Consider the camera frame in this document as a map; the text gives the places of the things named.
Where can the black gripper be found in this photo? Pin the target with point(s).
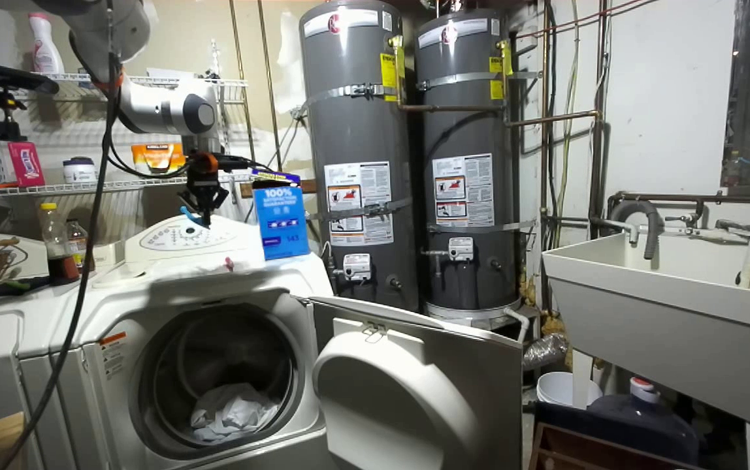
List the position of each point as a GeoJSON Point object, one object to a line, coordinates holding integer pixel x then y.
{"type": "Point", "coordinates": [201, 191]}

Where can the blue spoon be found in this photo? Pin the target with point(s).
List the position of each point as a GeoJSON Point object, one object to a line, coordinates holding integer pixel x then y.
{"type": "Point", "coordinates": [188, 216]}

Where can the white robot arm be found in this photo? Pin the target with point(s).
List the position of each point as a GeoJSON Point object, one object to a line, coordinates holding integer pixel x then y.
{"type": "Point", "coordinates": [105, 34]}

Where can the white washing machine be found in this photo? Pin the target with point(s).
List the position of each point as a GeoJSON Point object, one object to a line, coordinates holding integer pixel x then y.
{"type": "Point", "coordinates": [179, 311]}

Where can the orange package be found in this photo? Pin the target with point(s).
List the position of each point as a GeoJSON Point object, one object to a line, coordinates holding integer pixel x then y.
{"type": "Point", "coordinates": [161, 157]}

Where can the blue detergent box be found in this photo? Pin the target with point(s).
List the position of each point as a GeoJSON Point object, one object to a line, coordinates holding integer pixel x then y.
{"type": "Point", "coordinates": [280, 218]}

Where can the white jar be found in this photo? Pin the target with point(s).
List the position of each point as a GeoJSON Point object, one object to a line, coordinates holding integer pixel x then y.
{"type": "Point", "coordinates": [79, 170]}

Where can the brown liquid bottle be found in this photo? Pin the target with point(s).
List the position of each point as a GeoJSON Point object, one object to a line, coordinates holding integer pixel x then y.
{"type": "Point", "coordinates": [60, 259]}

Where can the pink box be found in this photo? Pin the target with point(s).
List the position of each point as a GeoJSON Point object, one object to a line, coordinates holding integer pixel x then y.
{"type": "Point", "coordinates": [26, 165]}

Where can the left grey water heater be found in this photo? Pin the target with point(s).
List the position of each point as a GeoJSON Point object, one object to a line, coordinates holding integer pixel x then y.
{"type": "Point", "coordinates": [358, 142]}

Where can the grey water heater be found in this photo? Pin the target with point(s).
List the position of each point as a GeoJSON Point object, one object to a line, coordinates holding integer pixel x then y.
{"type": "Point", "coordinates": [471, 255]}
{"type": "Point", "coordinates": [358, 142]}

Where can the white spray bottle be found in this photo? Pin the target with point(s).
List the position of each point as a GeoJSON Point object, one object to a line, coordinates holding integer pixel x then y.
{"type": "Point", "coordinates": [45, 54]}

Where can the white laundry in drum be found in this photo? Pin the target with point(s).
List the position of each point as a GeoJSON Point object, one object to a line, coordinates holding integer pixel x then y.
{"type": "Point", "coordinates": [228, 414]}

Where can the white dryer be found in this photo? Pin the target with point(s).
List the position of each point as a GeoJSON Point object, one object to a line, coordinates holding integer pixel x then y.
{"type": "Point", "coordinates": [38, 372]}

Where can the right grey water heater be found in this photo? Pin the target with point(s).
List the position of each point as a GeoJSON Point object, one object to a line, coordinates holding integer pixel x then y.
{"type": "Point", "coordinates": [471, 255]}

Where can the white washer door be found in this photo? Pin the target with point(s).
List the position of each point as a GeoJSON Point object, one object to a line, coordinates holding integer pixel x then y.
{"type": "Point", "coordinates": [413, 392]}

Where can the grey sink faucet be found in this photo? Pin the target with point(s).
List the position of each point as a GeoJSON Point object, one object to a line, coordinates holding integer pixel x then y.
{"type": "Point", "coordinates": [640, 222]}

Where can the white plastic bucket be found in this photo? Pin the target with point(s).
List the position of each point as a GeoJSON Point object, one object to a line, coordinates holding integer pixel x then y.
{"type": "Point", "coordinates": [559, 387]}

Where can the wooden side table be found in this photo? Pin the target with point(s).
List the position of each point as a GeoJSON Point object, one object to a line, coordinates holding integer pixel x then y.
{"type": "Point", "coordinates": [569, 449]}

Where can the blue water jug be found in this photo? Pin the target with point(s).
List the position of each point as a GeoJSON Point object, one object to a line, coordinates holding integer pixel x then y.
{"type": "Point", "coordinates": [644, 408]}

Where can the white utility sink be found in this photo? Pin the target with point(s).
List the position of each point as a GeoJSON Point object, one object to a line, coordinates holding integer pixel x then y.
{"type": "Point", "coordinates": [681, 319]}

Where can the white wire shelf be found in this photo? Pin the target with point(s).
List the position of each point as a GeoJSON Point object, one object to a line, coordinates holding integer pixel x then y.
{"type": "Point", "coordinates": [43, 132]}

